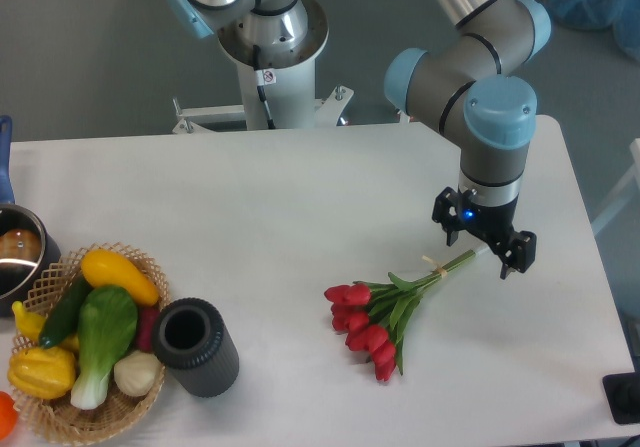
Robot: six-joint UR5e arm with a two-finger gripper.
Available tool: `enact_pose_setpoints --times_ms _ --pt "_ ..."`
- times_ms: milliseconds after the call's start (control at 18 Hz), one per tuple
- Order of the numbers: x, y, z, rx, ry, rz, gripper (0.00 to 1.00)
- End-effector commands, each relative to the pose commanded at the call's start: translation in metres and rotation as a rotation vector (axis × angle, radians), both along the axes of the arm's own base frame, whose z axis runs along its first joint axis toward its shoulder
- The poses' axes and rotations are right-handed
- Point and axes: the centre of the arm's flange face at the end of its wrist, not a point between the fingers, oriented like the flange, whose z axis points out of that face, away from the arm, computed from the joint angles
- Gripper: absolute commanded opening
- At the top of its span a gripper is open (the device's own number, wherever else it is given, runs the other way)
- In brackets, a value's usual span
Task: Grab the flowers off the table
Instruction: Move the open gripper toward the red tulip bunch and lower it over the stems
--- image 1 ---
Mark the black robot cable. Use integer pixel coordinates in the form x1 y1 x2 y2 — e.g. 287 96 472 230
251 44 277 131

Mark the dark green cucumber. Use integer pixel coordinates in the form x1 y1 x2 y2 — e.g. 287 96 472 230
38 275 93 349

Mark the yellow squash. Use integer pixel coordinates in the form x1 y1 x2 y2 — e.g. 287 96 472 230
80 249 160 307

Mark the woven wicker basket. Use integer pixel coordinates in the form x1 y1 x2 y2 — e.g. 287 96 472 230
11 243 171 446

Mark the dark grey ribbed vase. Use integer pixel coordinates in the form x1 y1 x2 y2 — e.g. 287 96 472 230
151 297 240 398

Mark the small yellow gourd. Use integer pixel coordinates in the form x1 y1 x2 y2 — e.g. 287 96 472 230
11 300 81 352

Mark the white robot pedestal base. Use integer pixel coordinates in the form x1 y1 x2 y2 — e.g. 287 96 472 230
173 0 354 133

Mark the white garlic bulb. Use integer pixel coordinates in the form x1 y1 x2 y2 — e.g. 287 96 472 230
114 350 161 397

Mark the red tulip bouquet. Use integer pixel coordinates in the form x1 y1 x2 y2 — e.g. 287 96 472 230
324 249 478 383

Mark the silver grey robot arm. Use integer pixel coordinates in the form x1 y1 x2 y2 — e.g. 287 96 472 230
166 0 551 273

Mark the yellow bell pepper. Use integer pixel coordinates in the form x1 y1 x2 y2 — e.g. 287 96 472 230
7 347 76 400

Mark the green bok choy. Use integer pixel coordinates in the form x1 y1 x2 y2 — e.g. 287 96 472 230
70 285 138 410

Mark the blue plastic bag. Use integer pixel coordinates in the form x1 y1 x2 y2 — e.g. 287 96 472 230
544 0 639 61

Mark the orange fruit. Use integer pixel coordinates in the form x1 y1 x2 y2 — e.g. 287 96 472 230
0 391 18 440

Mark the dark pot with blue handle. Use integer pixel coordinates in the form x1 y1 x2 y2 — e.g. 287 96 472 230
1 115 60 318

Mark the black device at table edge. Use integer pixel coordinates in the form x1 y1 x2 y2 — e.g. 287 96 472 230
602 372 639 425

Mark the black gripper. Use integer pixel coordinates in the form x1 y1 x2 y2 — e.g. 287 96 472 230
432 187 537 280

